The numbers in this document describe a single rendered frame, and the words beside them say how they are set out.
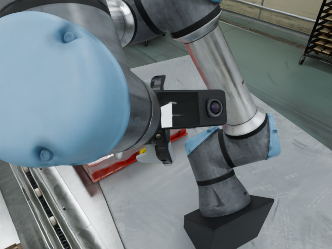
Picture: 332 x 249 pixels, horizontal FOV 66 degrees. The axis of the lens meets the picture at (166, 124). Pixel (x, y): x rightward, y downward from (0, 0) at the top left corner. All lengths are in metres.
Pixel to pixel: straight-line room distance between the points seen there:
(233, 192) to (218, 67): 0.35
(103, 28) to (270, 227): 0.88
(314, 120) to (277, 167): 1.85
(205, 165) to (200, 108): 0.43
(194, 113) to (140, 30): 0.29
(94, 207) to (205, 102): 0.73
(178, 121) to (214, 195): 0.47
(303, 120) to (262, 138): 2.23
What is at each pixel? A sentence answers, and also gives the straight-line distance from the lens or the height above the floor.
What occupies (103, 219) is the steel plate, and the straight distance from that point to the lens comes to 0.94.
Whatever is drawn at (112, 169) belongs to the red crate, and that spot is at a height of 0.84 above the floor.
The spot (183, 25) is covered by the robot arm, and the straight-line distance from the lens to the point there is 0.54.
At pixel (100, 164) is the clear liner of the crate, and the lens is 0.96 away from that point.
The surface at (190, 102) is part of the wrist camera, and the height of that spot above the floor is 1.44.
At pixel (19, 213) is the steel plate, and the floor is 0.82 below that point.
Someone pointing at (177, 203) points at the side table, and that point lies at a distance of 0.94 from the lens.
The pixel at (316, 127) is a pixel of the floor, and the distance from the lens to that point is 2.86.
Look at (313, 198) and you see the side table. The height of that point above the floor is 0.82.
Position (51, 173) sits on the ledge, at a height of 0.86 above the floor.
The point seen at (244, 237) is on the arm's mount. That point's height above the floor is 0.88.
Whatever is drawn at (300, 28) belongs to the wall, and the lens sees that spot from 5.00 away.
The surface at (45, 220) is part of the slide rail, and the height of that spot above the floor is 0.85.
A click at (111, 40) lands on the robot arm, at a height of 1.56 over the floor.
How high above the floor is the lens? 1.62
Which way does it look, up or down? 40 degrees down
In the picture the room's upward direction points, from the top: straight up
